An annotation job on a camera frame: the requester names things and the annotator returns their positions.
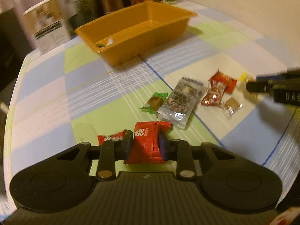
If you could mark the small green white candy wrapper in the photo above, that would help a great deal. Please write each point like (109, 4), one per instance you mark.
(107, 42)

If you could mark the orange plastic tray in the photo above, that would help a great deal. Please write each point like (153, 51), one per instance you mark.
(131, 37)

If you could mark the clear brown candy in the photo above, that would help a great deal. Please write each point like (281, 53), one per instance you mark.
(230, 105)

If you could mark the green candy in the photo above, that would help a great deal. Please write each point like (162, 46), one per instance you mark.
(155, 100)

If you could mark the white cardboard box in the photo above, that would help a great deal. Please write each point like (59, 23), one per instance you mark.
(46, 23)

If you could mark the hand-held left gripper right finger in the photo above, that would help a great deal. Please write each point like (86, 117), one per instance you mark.
(162, 146)

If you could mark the silver snack packet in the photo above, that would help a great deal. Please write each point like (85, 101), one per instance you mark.
(180, 100)

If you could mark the yellow candy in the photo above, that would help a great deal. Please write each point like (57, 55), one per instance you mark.
(243, 77)

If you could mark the red square snack packet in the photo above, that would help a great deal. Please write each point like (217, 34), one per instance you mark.
(145, 143)

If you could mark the checkered tablecloth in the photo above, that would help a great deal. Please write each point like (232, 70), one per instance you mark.
(93, 86)

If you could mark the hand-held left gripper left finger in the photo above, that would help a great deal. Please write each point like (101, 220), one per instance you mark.
(128, 144)

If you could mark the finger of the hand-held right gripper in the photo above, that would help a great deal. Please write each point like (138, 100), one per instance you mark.
(281, 75)
(257, 87)

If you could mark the black panel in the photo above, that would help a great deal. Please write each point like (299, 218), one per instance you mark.
(14, 49)

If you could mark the red snack packet white print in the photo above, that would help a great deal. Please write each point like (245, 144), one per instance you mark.
(107, 137)

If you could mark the red white patterned candy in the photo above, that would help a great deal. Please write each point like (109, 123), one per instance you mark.
(212, 95)

